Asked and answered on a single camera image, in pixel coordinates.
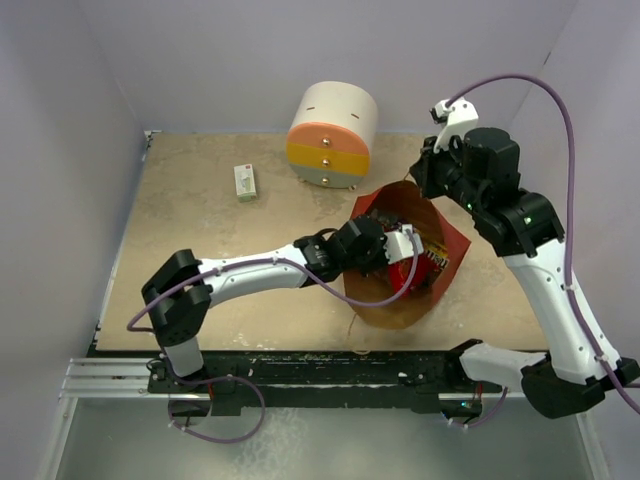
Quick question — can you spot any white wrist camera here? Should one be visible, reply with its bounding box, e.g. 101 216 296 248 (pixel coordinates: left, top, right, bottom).
384 224 424 265
430 97 479 153

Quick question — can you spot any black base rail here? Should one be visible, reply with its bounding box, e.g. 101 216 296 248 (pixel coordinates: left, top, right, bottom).
147 351 501 416

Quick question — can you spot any red brown paper bag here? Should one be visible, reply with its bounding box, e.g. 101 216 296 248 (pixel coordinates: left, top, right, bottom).
340 180 471 355

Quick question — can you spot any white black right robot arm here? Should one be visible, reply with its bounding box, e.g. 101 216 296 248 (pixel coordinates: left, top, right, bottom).
409 128 639 419

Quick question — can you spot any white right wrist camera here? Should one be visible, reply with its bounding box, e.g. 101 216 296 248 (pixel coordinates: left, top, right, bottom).
430 97 479 153

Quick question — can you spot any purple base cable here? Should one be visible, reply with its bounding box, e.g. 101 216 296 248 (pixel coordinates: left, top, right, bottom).
446 387 510 431
167 374 267 444

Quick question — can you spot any round white mini drawer chest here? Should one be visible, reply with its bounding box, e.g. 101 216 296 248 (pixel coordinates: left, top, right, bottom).
285 81 378 189

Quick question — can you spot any aluminium side rail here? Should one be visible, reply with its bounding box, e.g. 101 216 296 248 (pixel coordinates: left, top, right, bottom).
58 357 156 400

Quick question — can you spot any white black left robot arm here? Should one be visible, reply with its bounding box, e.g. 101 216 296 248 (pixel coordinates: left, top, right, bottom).
141 215 388 392

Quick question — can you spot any small white green box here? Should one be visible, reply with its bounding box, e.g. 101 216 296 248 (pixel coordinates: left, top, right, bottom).
233 164 258 202

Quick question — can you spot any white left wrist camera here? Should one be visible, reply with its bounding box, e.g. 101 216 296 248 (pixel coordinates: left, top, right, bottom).
384 224 424 265

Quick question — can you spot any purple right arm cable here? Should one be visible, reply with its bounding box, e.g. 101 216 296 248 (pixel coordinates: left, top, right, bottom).
446 73 640 416

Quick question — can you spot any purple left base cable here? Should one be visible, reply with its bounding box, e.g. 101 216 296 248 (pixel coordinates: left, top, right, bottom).
167 374 267 444

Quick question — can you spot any brown yellow candy packet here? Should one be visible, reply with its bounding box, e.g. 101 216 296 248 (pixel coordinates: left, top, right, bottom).
423 239 449 274

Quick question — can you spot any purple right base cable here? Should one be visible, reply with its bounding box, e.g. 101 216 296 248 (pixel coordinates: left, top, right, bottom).
446 387 510 431

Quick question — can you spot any red candy snack bag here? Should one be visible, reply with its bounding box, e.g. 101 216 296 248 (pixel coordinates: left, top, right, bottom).
388 255 429 296

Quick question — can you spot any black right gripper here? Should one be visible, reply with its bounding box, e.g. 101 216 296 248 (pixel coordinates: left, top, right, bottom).
410 131 486 215

